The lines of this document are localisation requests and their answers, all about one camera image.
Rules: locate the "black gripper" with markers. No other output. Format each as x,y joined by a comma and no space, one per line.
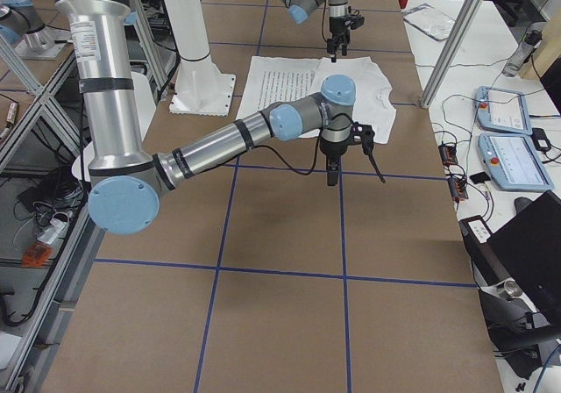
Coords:
337,26
331,149

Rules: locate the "white long-sleeve printed shirt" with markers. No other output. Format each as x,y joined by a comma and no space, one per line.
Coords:
276,79

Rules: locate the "white plastic bag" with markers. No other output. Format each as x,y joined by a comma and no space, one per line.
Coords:
430,21

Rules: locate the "orange circuit board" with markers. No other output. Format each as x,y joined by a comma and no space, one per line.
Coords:
448,154
457,186

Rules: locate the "upper blue teach pendant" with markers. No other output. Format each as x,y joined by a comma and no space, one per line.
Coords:
502,110

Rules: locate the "blue teach pendant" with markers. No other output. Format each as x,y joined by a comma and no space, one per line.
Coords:
502,110
512,162

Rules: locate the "lower blue teach pendant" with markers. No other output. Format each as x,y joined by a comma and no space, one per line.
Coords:
512,162

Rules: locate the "clear water bottle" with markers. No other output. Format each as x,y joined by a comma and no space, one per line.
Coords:
525,49

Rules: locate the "black power adapter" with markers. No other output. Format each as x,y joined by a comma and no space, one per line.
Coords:
540,140

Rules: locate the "black laptop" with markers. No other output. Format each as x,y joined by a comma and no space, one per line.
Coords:
526,248

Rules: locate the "aluminium frame post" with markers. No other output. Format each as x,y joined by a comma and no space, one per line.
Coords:
459,30

